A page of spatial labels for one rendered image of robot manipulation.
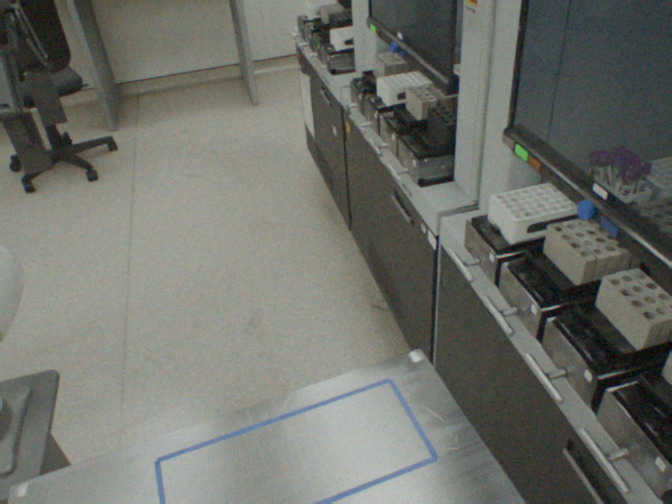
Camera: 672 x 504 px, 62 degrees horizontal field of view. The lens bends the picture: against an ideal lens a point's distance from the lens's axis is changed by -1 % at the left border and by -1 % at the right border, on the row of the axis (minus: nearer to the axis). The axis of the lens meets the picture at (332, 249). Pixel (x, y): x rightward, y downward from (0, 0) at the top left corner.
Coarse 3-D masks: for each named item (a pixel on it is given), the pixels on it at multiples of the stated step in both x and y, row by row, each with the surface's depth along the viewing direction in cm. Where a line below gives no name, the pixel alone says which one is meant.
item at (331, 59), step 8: (328, 48) 208; (352, 48) 205; (328, 56) 205; (336, 56) 204; (344, 56) 205; (352, 56) 206; (312, 64) 216; (328, 64) 208; (336, 64) 206; (344, 64) 207; (352, 64) 208; (320, 72) 208
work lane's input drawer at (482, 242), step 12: (480, 216) 114; (468, 228) 115; (480, 228) 111; (492, 228) 110; (468, 240) 116; (480, 240) 111; (492, 240) 107; (504, 240) 107; (540, 240) 107; (480, 252) 112; (492, 252) 106; (504, 252) 106; (516, 252) 106; (456, 264) 114; (468, 264) 113; (480, 264) 113; (492, 264) 108; (468, 276) 110; (492, 276) 109
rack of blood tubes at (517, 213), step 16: (512, 192) 111; (528, 192) 112; (544, 192) 111; (560, 192) 110; (496, 208) 109; (512, 208) 107; (528, 208) 107; (544, 208) 106; (560, 208) 106; (576, 208) 106; (496, 224) 111; (512, 224) 104; (528, 224) 105; (544, 224) 112; (512, 240) 106; (528, 240) 107
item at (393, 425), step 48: (336, 384) 82; (384, 384) 82; (432, 384) 81; (192, 432) 78; (240, 432) 77; (288, 432) 76; (336, 432) 76; (384, 432) 75; (432, 432) 75; (48, 480) 73; (96, 480) 73; (144, 480) 72; (192, 480) 72; (240, 480) 71; (288, 480) 71; (336, 480) 70; (384, 480) 70; (432, 480) 69; (480, 480) 69
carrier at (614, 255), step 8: (576, 224) 99; (584, 224) 99; (592, 232) 97; (592, 240) 95; (600, 240) 96; (608, 248) 94; (616, 256) 92; (608, 264) 92; (616, 264) 93; (608, 272) 93
